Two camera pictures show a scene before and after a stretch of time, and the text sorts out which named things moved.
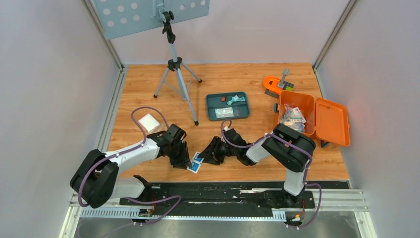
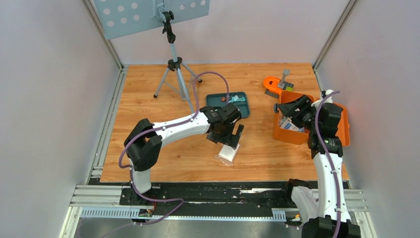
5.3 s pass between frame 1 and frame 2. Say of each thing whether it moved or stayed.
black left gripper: moved
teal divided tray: stayed
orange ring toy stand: stayed
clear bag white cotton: moved
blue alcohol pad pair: moved
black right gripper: moved
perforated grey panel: stayed
